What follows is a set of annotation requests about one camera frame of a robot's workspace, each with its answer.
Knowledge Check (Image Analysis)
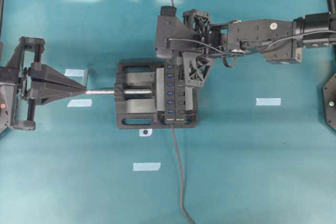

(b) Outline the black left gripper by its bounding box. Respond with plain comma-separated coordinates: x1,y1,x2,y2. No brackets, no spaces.
1,37,86,131

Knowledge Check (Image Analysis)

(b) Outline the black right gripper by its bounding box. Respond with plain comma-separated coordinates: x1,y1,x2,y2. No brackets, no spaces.
154,9,224,87

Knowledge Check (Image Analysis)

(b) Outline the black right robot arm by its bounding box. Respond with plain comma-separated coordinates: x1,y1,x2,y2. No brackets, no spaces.
154,6,335,88

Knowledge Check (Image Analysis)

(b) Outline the black multiport USB hub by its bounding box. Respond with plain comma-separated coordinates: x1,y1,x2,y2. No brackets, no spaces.
164,63,186,124

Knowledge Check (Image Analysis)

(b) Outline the blue tape strip upper left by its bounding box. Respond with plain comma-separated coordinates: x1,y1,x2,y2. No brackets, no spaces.
65,69,85,77

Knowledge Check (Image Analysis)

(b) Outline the blue tape strip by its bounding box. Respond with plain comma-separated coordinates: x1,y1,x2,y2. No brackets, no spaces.
67,99,92,108
256,98,281,106
133,162,161,172
65,69,85,77

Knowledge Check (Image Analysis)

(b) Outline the blue tape strip lower left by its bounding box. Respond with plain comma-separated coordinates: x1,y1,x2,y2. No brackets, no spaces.
67,99,92,108

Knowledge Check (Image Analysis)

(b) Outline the black bench vise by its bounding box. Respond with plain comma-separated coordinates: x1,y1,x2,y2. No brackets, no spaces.
86,61,197,130

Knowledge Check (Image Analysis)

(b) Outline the blue tape strip right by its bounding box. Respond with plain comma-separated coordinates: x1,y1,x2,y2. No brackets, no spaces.
256,98,281,106

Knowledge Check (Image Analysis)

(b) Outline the blue tape strip bottom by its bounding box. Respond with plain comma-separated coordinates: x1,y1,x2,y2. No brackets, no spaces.
133,162,161,172

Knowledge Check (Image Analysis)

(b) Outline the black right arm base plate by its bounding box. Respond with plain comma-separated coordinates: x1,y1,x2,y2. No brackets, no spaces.
322,74,336,131

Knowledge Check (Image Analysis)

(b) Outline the black hub power cable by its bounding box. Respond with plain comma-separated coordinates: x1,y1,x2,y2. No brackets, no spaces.
170,123,196,224

